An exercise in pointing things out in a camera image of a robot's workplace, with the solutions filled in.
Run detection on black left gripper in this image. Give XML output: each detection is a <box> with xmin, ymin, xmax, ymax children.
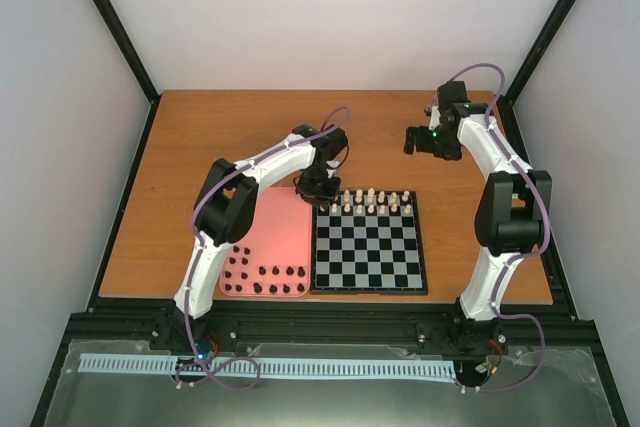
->
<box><xmin>296</xmin><ymin>166</ymin><xmax>342</xmax><ymax>210</ymax></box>

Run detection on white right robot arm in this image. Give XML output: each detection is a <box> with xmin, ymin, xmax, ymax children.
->
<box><xmin>404</xmin><ymin>80</ymin><xmax>552</xmax><ymax>354</ymax></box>

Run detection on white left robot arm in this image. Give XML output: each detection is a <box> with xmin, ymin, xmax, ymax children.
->
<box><xmin>172</xmin><ymin>124</ymin><xmax>348</xmax><ymax>350</ymax></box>

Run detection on left controller board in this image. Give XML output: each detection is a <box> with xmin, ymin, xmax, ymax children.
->
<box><xmin>194</xmin><ymin>332</ymin><xmax>219</xmax><ymax>361</ymax></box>

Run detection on controller board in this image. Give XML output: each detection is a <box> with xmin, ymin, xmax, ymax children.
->
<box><xmin>475</xmin><ymin>334</ymin><xmax>506</xmax><ymax>378</ymax></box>
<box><xmin>194</xmin><ymin>332</ymin><xmax>219</xmax><ymax>361</ymax></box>

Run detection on right controller board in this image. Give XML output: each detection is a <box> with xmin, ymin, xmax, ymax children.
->
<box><xmin>475</xmin><ymin>334</ymin><xmax>506</xmax><ymax>378</ymax></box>

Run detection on black grey chessboard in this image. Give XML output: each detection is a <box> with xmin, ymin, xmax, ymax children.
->
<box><xmin>311</xmin><ymin>191</ymin><xmax>428</xmax><ymax>295</ymax></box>

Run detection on pink plastic tray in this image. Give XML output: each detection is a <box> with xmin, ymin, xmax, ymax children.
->
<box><xmin>219</xmin><ymin>187</ymin><xmax>313</xmax><ymax>299</ymax></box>

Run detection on light blue cable duct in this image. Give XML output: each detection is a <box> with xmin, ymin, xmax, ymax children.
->
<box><xmin>77</xmin><ymin>353</ymin><xmax>456</xmax><ymax>383</ymax></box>

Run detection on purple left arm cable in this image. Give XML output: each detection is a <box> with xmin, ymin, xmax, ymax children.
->
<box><xmin>183</xmin><ymin>106</ymin><xmax>262</xmax><ymax>393</ymax></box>

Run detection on black aluminium frame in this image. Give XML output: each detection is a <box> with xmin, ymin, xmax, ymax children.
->
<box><xmin>31</xmin><ymin>0</ymin><xmax>629</xmax><ymax>426</ymax></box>

